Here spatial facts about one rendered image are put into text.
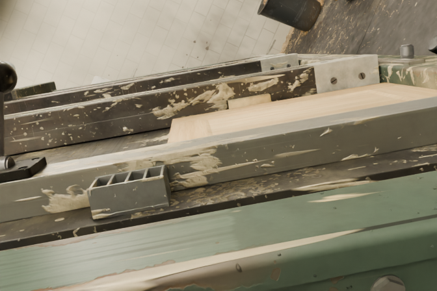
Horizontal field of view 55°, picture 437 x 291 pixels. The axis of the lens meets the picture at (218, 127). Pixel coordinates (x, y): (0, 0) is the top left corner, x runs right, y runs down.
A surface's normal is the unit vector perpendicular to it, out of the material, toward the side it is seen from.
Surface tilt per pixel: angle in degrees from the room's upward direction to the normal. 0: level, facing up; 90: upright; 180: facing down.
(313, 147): 90
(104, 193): 89
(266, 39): 90
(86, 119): 90
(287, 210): 56
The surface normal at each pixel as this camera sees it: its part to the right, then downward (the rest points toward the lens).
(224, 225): -0.16, -0.97
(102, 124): 0.07, 0.18
